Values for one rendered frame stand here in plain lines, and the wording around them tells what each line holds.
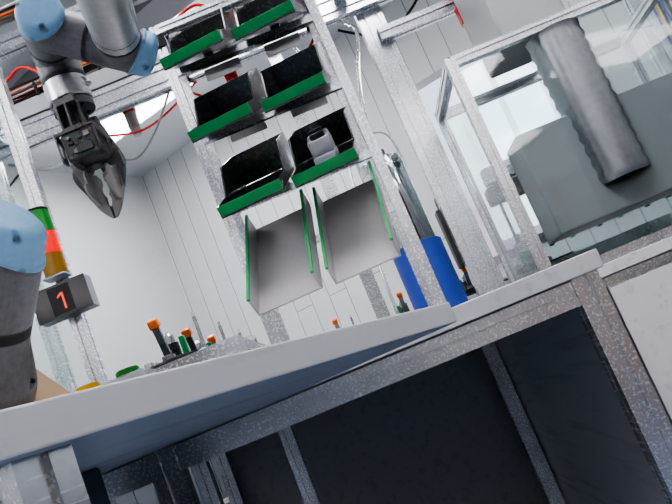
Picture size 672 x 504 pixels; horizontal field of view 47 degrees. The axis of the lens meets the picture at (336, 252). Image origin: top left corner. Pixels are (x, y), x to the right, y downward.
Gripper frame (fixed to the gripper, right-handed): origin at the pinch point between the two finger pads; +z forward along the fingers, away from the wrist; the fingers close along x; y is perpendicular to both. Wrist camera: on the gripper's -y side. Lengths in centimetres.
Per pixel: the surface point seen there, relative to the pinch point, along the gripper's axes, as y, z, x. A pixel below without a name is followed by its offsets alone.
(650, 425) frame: 5, 65, 66
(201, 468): -134, 47, -36
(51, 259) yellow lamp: -29.4, -5.9, -23.3
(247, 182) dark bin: -37.5, -7.7, 20.3
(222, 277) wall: -414, -69, -49
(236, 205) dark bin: -12.1, 3.6, 18.7
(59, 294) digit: -29.1, 1.9, -24.0
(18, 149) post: -34, -34, -24
